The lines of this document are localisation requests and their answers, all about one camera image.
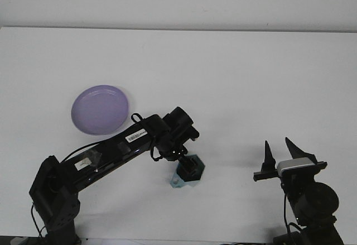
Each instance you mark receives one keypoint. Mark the pale blue hexagonal cup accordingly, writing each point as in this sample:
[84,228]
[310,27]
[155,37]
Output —
[184,183]

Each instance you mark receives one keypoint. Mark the small grey block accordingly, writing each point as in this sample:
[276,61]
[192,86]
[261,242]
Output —
[19,241]

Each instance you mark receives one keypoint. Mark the pale purple round plate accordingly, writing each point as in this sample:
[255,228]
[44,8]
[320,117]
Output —
[100,109]

